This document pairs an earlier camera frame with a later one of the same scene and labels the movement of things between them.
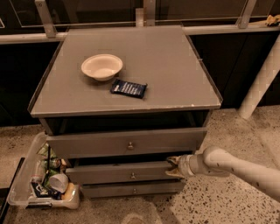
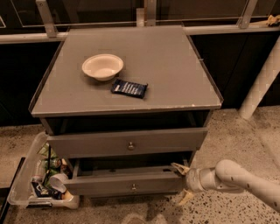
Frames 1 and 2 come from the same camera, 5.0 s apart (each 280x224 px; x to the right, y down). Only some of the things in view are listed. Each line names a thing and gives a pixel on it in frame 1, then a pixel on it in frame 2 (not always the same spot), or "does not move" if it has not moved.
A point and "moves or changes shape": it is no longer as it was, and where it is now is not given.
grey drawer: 121,171 moves or changes shape
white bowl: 101,66 does not move
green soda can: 52,163 does not move
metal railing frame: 150,10 does not move
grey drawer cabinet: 115,103 does not move
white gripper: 184,165 → 192,179
